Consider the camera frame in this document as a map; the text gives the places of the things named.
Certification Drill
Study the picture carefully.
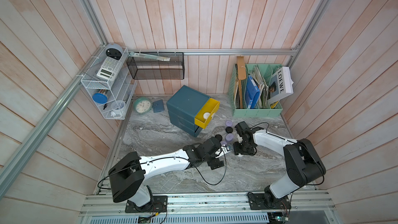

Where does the yellow top drawer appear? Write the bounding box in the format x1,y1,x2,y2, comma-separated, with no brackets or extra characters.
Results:
194,98,220,129

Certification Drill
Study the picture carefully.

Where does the white earphone case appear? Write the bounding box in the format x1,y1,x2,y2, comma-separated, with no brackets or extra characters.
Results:
203,112,210,119

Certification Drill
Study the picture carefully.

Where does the teal drawer cabinet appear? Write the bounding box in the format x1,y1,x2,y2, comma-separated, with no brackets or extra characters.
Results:
166,86,210,137

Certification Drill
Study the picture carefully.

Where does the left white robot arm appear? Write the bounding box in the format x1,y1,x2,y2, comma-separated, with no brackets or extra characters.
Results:
100,137,228,213

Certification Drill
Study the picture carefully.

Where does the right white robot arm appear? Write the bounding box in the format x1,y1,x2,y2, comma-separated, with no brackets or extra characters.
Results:
233,121,326,210

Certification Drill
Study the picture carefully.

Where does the purple earphone case middle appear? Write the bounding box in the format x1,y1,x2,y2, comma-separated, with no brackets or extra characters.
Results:
225,133,235,142

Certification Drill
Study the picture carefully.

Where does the black earphone case left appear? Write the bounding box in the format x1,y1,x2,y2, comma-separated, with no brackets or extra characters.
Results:
215,134,223,142

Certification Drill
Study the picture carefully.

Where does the purple earphone case top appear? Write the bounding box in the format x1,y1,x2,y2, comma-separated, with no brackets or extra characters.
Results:
226,120,233,127

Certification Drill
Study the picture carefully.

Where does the green file organizer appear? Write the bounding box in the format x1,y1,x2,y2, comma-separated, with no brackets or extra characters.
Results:
228,64,283,118

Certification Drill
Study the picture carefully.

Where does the blue folder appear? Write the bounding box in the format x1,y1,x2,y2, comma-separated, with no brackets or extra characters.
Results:
245,75,260,109

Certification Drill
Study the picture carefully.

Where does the small blue notebook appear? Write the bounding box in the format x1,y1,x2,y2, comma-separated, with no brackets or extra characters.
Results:
152,100,165,113

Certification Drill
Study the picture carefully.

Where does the white Loewe book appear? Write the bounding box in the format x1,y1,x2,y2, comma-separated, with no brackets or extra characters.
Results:
267,66,294,105

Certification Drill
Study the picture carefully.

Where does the green round alarm clock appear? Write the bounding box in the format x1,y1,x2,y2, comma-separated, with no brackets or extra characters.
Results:
133,97,152,114

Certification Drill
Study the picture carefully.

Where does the white mug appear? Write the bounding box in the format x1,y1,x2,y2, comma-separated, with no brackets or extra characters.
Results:
110,100,126,118

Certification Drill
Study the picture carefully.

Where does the black mesh basket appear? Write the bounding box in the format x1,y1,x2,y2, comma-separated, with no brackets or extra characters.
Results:
126,51,185,80

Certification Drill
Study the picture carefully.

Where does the white ruler strip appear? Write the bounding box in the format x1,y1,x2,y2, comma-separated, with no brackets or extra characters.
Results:
129,52,171,62

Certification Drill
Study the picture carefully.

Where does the blue round lid jar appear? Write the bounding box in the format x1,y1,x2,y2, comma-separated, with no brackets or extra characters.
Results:
92,89,109,104

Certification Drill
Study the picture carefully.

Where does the white calculator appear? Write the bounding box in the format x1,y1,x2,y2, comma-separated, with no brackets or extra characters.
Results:
96,57,122,81

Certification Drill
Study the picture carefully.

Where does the grey round speaker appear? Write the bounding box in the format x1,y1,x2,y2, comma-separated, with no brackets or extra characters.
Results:
105,44,123,60

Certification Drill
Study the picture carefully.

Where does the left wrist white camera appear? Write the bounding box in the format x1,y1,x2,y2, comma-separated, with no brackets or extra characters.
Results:
215,144,233,158

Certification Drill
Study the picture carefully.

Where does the white wire shelf rack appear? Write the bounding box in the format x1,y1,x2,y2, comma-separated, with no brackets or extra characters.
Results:
81,46,137,120

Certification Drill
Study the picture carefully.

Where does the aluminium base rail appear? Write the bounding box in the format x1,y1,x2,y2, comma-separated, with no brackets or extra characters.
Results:
77,190,342,224

